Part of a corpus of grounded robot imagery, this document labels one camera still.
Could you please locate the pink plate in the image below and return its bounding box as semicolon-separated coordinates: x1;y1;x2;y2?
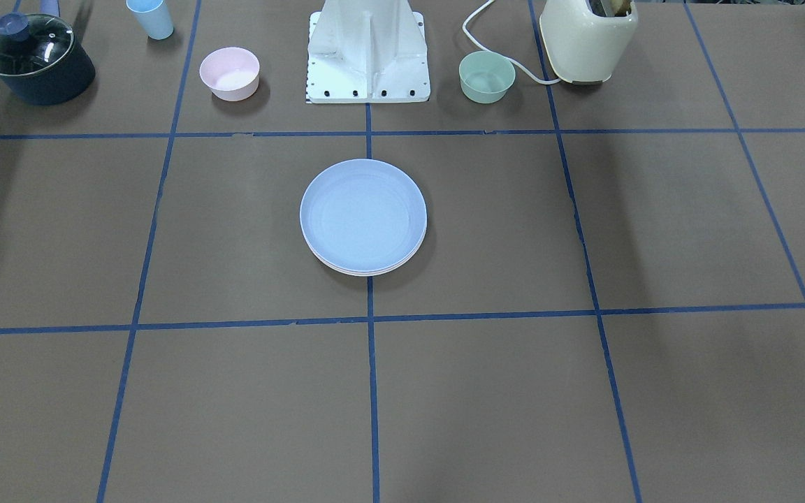
306;235;427;277

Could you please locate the light blue plate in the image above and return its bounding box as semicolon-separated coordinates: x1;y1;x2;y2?
299;159;428;270

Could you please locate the cream plate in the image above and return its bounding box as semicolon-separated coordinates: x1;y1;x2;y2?
316;254;414;277

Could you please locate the green bowl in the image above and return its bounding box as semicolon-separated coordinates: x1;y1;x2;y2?
458;50;516;105

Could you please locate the pink bowl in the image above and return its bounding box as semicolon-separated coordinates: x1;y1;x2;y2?
198;47;260;102

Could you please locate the cream toaster with bread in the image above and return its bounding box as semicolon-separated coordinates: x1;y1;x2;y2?
539;1;639;85

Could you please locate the light blue cup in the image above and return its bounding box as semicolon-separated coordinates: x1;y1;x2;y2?
126;0;175;41

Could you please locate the dark blue pot with lid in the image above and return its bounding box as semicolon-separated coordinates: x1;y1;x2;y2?
0;1;96;106

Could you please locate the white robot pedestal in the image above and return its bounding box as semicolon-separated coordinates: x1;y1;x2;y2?
305;1;431;104

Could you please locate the white toaster power cord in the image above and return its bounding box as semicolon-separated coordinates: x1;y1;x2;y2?
463;0;561;86

